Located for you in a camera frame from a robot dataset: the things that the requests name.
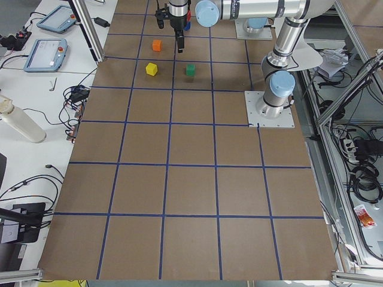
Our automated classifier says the red snack packet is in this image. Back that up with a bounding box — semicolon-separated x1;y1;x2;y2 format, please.
354;204;376;228

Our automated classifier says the blue wooden block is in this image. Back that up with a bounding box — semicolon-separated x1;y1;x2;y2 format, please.
184;22;191;31

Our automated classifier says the green wooden block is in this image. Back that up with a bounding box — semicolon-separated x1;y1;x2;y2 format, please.
186;63;196;77

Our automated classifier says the far teach pendant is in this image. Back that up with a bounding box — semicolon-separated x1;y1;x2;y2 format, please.
37;5;77;34

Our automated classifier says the yellow wooden block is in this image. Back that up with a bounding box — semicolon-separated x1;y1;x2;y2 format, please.
145;62;158;77

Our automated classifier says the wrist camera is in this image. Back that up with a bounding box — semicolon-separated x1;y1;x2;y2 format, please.
155;1;169;29

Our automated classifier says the near teach pendant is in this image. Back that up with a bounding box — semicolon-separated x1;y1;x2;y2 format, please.
23;38;68;72

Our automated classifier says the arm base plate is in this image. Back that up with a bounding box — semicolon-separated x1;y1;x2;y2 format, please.
235;17;273;41
244;91;295;129

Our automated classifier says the red wooden block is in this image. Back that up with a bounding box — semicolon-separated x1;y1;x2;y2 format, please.
187;10;192;22

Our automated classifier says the white bottle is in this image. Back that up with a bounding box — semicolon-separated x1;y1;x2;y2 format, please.
1;95;47;144

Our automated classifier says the orange wooden block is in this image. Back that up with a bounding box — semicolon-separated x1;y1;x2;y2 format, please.
152;39;162;52

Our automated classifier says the teach pendant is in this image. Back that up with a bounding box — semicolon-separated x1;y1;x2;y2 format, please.
37;5;77;34
23;38;68;72

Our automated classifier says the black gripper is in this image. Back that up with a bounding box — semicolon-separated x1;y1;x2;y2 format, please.
169;0;189;53

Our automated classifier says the allen key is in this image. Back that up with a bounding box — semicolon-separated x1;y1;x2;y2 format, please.
49;78;57;91

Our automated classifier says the aluminium frame post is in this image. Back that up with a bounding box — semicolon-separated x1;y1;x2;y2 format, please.
68;0;105;63

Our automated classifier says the black power adapter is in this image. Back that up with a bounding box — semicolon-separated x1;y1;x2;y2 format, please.
93;17;110;28

